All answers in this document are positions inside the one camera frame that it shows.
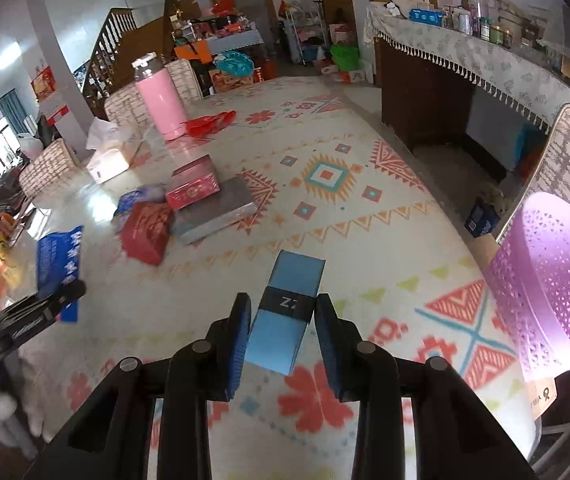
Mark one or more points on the blue tissue packet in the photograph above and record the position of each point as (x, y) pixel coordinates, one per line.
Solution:
(140, 195)

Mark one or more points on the dark wooden sideboard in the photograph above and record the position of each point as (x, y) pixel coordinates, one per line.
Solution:
(425, 100)

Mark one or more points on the clear plastic bottle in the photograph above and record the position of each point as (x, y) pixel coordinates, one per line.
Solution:
(480, 7)

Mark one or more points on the white tissue box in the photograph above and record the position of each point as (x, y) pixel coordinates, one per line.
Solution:
(110, 160)

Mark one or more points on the blue wipes packet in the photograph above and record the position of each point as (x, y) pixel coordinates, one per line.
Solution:
(427, 16)

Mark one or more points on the grey flat box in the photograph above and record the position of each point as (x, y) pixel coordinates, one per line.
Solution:
(215, 215)

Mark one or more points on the purple plastic basket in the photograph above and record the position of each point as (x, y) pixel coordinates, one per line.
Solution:
(550, 280)

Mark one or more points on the wooden staircase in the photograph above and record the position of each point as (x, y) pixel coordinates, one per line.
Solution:
(115, 35)

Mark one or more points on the red wall calendar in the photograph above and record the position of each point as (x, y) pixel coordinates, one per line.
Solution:
(43, 85)

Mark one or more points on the checkered cloth table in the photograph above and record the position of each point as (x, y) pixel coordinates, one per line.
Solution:
(237, 40)

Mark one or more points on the person's left forearm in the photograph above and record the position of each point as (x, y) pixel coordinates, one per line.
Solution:
(7, 410)

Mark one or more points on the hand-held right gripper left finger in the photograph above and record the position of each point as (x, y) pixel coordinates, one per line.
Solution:
(235, 345)

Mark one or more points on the patterned tablecloth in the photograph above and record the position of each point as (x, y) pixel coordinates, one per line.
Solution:
(365, 240)

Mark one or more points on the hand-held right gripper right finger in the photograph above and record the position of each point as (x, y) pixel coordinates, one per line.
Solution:
(330, 350)

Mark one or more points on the leaf print fringed cloth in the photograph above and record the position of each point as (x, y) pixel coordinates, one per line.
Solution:
(465, 52)

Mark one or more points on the blue box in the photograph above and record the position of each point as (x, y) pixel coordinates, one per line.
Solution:
(57, 260)

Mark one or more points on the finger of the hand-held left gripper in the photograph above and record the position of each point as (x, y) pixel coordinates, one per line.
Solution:
(35, 310)

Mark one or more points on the wooden door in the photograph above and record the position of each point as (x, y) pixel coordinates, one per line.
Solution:
(252, 15)

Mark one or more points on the red plastic bag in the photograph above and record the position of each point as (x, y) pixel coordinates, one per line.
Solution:
(210, 122)

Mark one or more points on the teal bag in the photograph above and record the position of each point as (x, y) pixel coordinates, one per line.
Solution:
(235, 62)

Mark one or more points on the pink thermos bottle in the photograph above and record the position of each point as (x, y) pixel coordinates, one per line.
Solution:
(162, 105)

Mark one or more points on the green basin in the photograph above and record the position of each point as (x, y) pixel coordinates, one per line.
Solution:
(345, 56)

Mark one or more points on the white shelf rack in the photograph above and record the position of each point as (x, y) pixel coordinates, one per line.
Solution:
(305, 35)

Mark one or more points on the small red patterned box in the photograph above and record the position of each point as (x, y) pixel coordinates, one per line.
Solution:
(192, 192)

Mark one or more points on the long red box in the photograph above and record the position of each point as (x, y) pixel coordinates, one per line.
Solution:
(147, 232)

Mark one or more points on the patterned chair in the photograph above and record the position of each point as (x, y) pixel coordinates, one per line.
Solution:
(125, 102)
(185, 80)
(50, 165)

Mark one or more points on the flat cardboard piece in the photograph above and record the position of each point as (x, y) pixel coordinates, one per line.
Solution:
(540, 400)

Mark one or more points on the orange bag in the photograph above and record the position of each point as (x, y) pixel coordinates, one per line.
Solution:
(192, 52)

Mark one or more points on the teal plastic bin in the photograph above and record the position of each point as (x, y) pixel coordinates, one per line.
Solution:
(530, 145)

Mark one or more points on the dark blue carton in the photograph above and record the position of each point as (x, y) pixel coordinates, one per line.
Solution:
(482, 217)

